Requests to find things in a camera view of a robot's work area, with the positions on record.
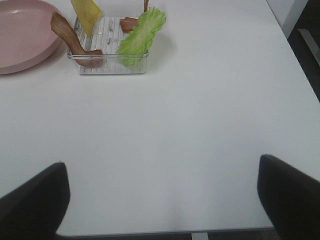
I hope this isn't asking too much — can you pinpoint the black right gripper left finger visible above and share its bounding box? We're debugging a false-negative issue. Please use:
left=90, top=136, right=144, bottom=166
left=0, top=162, right=71, bottom=240

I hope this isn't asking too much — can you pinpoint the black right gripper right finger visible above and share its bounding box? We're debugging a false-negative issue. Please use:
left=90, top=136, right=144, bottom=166
left=257, top=154, right=320, bottom=240

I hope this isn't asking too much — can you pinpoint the bacon strip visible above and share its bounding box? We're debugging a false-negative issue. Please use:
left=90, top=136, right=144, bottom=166
left=50, top=11, right=104, bottom=68
left=119, top=0, right=149, bottom=34

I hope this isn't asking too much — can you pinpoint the green lettuce leaf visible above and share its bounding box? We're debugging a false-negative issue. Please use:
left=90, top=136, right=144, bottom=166
left=117, top=7, right=166, bottom=55

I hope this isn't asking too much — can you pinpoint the pink round plate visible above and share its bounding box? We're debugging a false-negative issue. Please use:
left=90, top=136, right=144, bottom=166
left=0, top=0, right=62, bottom=75

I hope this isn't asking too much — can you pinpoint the clear right plastic tray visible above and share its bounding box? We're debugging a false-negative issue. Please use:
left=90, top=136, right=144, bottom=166
left=67, top=16, right=148, bottom=75

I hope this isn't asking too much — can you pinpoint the yellow cheese slice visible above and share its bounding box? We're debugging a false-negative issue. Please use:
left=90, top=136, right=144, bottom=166
left=71, top=0, right=103, bottom=37

